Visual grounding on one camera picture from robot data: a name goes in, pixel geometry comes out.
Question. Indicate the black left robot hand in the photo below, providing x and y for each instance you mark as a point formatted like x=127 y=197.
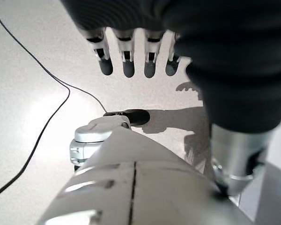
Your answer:
x=224 y=58

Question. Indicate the silver left robot leg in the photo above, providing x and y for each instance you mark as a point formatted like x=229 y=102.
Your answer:
x=142 y=175

